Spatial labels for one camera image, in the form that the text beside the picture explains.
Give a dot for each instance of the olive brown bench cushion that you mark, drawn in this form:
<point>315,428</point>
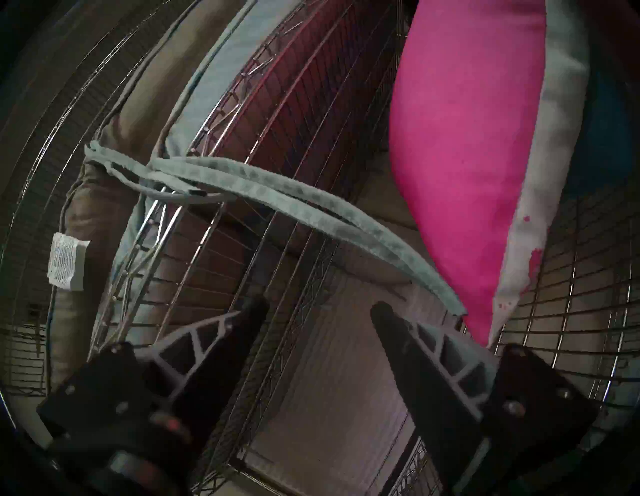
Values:
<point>145,100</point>

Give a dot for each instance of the light blue bench cushion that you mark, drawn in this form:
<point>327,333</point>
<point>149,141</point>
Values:
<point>280,187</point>

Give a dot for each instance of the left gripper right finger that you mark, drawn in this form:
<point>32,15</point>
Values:
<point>430,390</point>

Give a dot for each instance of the white window blinds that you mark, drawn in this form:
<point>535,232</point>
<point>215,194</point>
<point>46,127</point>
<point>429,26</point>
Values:
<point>340,375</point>

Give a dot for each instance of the pink white ombre cushion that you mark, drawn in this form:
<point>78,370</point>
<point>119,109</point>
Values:
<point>460,150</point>

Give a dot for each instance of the teal tufted cushion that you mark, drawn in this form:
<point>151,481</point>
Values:
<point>605,125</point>

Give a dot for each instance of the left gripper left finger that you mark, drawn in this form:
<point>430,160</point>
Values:
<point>210,380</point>

